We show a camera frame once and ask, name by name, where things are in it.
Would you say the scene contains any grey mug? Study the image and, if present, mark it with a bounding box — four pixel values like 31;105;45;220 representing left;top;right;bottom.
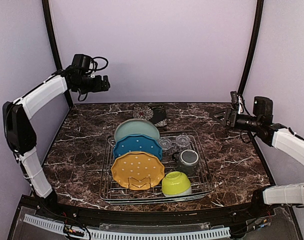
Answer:
171;149;200;176

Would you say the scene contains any light green flower plate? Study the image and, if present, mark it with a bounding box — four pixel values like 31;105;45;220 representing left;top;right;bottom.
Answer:
114;118;160;141

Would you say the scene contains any blue dotted plate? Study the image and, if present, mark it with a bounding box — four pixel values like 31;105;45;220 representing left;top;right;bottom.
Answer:
113;134;163;160

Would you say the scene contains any yellow dotted plate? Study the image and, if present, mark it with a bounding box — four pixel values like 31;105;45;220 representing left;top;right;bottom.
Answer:
111;151;165;191

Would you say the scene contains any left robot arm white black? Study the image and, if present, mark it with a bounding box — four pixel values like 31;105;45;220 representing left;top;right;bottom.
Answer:
3;54;110;199

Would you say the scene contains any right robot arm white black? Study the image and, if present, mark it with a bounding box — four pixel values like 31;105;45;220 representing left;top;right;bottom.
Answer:
210;91;304;207

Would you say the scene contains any clear glass right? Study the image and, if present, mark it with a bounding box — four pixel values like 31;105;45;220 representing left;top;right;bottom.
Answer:
175;134;191;148

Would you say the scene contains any clear glass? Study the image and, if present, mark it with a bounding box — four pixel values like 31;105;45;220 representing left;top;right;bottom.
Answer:
158;138;173;154
175;134;191;148

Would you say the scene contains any clear glass left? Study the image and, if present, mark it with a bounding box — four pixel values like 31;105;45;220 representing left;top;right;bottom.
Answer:
158;138;173;154

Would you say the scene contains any lime green bowl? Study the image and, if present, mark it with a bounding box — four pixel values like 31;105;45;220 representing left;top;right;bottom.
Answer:
162;171;192;197

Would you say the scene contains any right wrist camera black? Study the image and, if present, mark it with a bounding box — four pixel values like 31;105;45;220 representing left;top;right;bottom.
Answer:
230;91;244;114

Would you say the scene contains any left black frame post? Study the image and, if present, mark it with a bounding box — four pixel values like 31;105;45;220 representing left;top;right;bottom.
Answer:
41;0;74;108

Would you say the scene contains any black frame post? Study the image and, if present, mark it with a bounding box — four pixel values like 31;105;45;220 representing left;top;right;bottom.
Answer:
41;0;74;108
237;0;264;95

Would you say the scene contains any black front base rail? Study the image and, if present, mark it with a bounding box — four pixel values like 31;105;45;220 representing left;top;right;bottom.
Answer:
19;195;277;236

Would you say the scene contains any right black frame post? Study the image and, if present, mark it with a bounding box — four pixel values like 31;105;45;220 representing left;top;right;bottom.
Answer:
237;0;264;95

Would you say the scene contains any white slotted cable duct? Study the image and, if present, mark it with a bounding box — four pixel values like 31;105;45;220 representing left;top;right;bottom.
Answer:
24;214;231;240

